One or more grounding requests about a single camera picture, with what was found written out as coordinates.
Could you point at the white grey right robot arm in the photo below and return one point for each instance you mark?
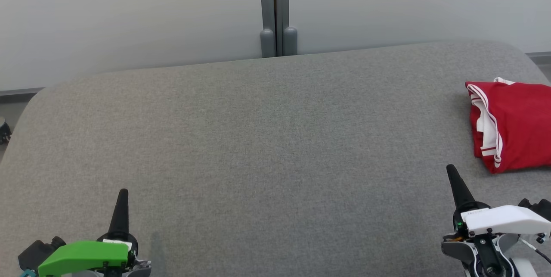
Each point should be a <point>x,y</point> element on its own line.
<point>525,270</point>

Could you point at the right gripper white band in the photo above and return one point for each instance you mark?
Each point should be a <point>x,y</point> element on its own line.
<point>503,221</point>

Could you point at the grey partition post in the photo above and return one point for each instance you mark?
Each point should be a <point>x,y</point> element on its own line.
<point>267,10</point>
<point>285,5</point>

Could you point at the small black object on floor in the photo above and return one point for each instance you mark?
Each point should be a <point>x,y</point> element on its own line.
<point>4,130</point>

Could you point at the red t-shirt with white sleeves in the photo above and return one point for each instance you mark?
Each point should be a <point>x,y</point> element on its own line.
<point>521,126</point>

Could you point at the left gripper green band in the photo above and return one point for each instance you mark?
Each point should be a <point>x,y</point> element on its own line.
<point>82,257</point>

